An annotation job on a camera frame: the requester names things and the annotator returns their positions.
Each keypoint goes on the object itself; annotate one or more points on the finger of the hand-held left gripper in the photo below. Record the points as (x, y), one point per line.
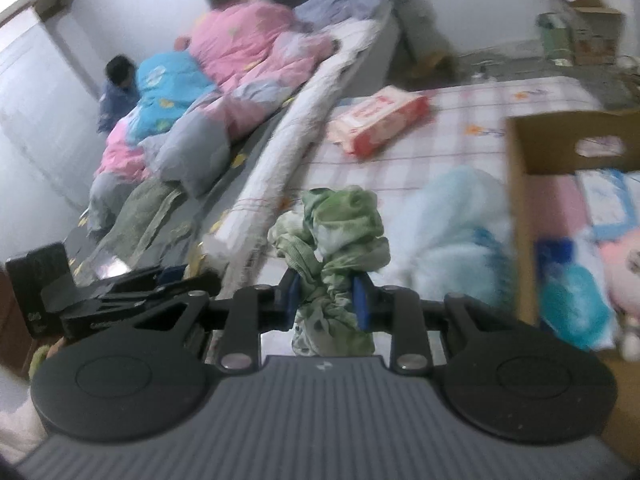
(200, 282)
(150, 275)

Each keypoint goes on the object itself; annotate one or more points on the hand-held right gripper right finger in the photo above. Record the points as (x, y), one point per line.
(360, 302)

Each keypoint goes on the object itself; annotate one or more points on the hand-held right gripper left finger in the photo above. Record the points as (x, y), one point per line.
(294, 295)

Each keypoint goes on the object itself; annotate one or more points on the green floral cloth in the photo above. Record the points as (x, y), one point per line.
(345, 230)

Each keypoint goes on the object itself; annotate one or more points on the large cardboard box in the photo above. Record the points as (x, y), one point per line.
(525, 210)

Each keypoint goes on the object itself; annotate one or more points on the blue plastic packet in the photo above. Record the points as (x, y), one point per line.
(552, 260)

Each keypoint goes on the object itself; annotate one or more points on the pink plush toy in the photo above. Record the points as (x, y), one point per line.
(625, 260)

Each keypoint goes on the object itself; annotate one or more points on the person's left forearm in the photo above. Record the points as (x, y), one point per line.
(15, 425)

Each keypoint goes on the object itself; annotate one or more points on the olive patterned cloth with lace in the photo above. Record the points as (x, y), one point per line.
(145, 215)

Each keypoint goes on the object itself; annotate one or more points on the grey blanket with yellow flowers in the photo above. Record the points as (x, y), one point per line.
(235, 180)

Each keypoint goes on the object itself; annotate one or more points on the white plastic bag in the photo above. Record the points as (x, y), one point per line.
(450, 240)

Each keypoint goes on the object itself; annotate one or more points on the grey pillow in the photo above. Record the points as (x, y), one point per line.
(190, 155)

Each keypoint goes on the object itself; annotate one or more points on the white plaid rolled quilt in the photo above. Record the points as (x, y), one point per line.
(300, 125)

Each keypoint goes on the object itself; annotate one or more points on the red wet wipes pack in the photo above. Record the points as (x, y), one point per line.
(375, 120)

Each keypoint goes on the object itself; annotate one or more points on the blue cartoon quilt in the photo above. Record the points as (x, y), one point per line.
(165, 85)

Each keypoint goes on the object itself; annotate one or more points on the plaid cartoon bed sheet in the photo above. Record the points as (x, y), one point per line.
(450, 125)

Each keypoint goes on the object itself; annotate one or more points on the white wardrobe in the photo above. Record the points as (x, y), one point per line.
(35, 85)

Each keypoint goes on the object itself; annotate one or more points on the pink floral quilt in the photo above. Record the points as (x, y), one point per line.
(240, 45)

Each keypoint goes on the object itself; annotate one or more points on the olive hanging cloth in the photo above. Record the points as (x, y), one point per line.
(420, 25)

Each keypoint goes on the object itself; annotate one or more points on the purple clothes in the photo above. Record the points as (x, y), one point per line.
(340, 5)

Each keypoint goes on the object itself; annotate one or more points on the green bin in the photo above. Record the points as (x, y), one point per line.
(552, 35)

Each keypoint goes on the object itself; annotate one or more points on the small open cardboard box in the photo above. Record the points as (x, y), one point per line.
(590, 30)

